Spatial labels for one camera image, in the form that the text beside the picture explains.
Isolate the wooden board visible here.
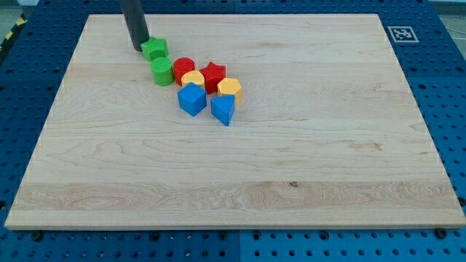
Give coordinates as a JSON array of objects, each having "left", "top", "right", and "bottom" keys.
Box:
[{"left": 5, "top": 14, "right": 465, "bottom": 231}]

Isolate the yellow hexagon block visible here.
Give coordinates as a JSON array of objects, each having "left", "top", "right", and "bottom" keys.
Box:
[{"left": 217, "top": 77, "right": 242, "bottom": 106}]

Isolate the white fiducial marker tag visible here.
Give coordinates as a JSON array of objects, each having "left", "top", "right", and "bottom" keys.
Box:
[{"left": 388, "top": 25, "right": 419, "bottom": 43}]

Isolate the red cylinder block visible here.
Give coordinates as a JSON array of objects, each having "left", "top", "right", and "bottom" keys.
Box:
[{"left": 173, "top": 57, "right": 195, "bottom": 86}]

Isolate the blue cube block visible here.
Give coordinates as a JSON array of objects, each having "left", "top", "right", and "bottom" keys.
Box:
[{"left": 178, "top": 82, "right": 207, "bottom": 116}]

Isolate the green cylinder block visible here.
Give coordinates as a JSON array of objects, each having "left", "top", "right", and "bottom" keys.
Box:
[{"left": 151, "top": 57, "right": 174, "bottom": 87}]

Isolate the yellow heart block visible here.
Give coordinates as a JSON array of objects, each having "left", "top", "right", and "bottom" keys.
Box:
[{"left": 181, "top": 70, "right": 205, "bottom": 89}]

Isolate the blue triangle block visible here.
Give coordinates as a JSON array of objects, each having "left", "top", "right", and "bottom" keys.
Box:
[{"left": 210, "top": 95, "right": 235, "bottom": 126}]

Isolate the red star block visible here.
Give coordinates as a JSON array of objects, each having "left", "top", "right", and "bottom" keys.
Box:
[{"left": 200, "top": 62, "right": 226, "bottom": 95}]

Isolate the green star block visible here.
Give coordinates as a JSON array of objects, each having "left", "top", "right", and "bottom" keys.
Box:
[{"left": 141, "top": 36, "right": 169, "bottom": 61}]

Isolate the yellow black hazard tape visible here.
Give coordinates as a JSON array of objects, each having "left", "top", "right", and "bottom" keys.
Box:
[{"left": 1, "top": 13, "right": 28, "bottom": 57}]

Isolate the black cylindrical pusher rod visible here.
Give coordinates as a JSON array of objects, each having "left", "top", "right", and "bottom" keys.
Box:
[{"left": 119, "top": 0, "right": 150, "bottom": 52}]

